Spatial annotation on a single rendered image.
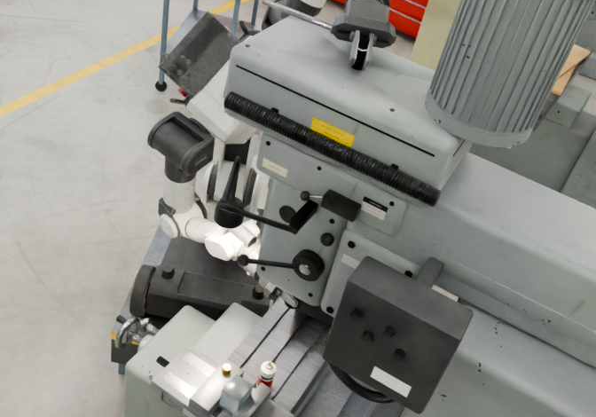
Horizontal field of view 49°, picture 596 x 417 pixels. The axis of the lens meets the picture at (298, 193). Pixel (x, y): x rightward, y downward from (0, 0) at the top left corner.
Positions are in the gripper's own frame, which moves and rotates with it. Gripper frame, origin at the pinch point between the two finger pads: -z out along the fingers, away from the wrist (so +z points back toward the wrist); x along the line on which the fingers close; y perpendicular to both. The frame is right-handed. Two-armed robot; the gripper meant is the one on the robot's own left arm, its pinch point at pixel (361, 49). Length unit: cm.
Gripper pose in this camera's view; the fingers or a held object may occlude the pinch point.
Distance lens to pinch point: 129.2
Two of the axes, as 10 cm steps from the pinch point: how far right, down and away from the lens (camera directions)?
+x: -9.8, -1.8, -0.7
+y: 1.3, -3.5, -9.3
